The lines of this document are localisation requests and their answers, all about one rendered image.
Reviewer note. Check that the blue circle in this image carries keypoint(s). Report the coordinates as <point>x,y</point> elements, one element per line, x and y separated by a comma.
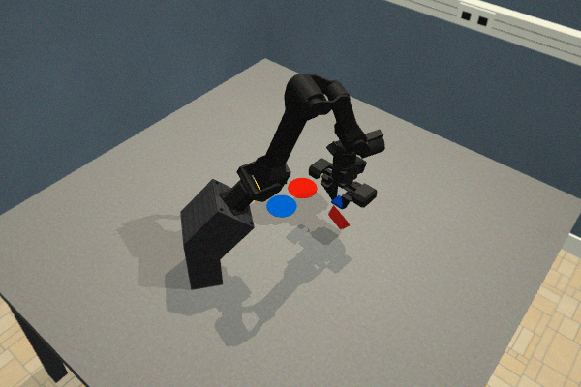
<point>281,206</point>

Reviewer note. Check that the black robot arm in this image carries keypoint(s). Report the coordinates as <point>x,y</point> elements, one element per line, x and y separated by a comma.
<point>304,100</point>

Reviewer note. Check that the blue block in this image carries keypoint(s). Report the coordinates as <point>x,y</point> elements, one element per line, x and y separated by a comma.
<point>337,201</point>

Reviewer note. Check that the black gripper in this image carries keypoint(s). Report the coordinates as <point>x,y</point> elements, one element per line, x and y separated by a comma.
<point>359,194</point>

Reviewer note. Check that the red circle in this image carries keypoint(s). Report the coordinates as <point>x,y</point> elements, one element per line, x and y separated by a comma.
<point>302,187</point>

